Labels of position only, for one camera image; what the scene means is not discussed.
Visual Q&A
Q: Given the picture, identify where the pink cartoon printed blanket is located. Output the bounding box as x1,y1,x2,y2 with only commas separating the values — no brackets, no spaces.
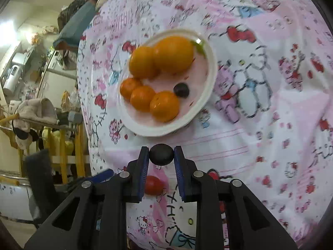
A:
77,0,333,250

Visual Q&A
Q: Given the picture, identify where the white water heater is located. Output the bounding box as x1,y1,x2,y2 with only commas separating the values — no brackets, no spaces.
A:
2,65,22,96

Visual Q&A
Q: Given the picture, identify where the dark plum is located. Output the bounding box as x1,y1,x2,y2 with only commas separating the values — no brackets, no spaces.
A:
149,144,174,166
173,83,190,98

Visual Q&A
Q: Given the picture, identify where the small orange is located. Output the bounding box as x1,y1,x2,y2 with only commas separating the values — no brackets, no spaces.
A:
130,85,157,112
149,91,180,123
120,77,143,101

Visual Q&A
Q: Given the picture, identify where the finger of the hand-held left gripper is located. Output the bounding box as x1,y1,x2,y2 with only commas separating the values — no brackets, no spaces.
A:
87,169,115,186

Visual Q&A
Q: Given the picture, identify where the beige plush cloth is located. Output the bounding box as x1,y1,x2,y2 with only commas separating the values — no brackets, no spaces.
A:
9,97,59,125

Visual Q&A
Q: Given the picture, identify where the red tomato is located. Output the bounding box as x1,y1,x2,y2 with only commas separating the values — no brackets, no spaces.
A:
144,176,164,196

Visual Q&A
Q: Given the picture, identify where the white washing machine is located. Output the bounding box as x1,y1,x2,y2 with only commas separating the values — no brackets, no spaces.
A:
38,49,78,99

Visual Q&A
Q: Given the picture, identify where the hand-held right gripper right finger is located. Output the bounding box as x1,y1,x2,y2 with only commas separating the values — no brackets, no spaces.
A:
174,146,298,250

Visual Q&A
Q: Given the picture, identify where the medium orange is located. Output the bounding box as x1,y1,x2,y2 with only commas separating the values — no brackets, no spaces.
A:
129,46,159,80

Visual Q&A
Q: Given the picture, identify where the yellow rack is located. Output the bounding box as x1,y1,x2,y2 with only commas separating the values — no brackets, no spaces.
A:
0,113,90,185

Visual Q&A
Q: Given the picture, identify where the large orange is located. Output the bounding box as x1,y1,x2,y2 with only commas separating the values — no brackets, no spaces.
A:
152,36,195,75

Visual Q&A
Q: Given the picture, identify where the blue bed frame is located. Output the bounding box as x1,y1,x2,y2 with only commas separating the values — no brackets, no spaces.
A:
53,4,97,50

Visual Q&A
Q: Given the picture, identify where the heap of brown clothes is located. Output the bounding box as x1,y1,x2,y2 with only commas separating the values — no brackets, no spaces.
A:
57,0,110,29

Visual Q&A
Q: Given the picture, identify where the grey box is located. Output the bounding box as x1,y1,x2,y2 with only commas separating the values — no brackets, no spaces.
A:
68,111,83,124

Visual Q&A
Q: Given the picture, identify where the pink strawberry-shaped plate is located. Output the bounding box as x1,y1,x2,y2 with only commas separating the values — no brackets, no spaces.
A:
116,29,217,137

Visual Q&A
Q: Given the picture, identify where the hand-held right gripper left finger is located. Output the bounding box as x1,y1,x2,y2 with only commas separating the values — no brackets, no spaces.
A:
25,146,150,250

